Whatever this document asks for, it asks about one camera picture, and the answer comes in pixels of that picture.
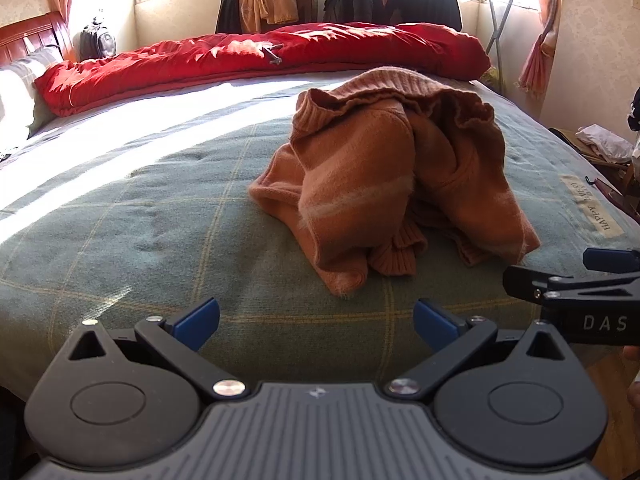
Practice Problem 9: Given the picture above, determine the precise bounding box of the yellow green cloth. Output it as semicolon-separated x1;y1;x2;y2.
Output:
480;65;503;93

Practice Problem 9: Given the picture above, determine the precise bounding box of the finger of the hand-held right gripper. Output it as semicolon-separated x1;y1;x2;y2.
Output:
502;265;640;307
583;248;640;275

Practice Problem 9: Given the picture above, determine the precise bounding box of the white clothes pile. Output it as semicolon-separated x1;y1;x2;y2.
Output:
575;124;636;163

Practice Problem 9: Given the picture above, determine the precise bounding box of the red quilt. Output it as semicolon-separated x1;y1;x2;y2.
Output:
34;22;492;119

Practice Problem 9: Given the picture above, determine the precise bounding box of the orange knit sweater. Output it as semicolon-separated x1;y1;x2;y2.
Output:
248;66;542;302

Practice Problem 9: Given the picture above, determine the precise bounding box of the black star print cloth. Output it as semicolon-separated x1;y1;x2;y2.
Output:
626;87;640;133

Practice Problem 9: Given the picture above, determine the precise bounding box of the wooden headboard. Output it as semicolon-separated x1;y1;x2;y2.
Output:
0;11;76;68

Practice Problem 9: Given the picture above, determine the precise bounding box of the black hanging cloth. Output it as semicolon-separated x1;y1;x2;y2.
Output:
215;0;243;35

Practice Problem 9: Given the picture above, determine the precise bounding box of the metal clothes drying rack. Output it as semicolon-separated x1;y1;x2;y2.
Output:
327;0;518;68

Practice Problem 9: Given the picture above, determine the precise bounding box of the green plaid pillow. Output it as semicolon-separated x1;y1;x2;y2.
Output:
0;45;66;152

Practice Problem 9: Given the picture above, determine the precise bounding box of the black backpack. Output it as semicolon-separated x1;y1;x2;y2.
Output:
79;9;118;61

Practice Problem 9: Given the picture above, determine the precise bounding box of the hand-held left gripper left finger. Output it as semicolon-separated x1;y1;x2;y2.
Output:
67;297;248;402

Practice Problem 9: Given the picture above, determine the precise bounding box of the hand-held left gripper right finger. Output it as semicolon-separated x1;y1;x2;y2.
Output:
384;298;573;403

